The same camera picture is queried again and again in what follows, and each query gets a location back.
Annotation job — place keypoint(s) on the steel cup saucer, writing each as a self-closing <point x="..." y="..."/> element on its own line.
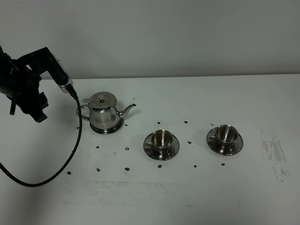
<point x="162" y="155"/>
<point x="226" y="150"/>

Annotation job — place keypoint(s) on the stainless steel teapot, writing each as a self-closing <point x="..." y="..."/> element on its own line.
<point x="103" y="113"/>

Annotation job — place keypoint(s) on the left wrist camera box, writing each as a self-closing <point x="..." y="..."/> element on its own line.
<point x="43" y="60"/>

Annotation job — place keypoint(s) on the right stainless steel teacup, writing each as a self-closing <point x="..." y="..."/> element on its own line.
<point x="225" y="135"/>

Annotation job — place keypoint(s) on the steel teapot saucer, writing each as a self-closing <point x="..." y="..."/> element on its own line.
<point x="109" y="130"/>

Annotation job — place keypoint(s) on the left steel cup saucer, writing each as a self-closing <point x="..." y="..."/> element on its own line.
<point x="162" y="155"/>

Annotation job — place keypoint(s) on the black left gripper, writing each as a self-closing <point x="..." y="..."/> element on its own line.
<point x="22" y="88"/>

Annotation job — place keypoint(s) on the stainless steel teacup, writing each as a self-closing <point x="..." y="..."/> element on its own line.
<point x="160" y="140"/>
<point x="225" y="135"/>

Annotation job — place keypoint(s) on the left stainless steel teacup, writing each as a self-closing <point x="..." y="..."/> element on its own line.
<point x="160" y="140"/>

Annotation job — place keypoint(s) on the right steel cup saucer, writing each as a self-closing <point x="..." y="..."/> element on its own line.
<point x="226" y="150"/>

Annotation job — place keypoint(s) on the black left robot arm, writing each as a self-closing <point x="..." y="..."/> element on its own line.
<point x="21" y="86"/>

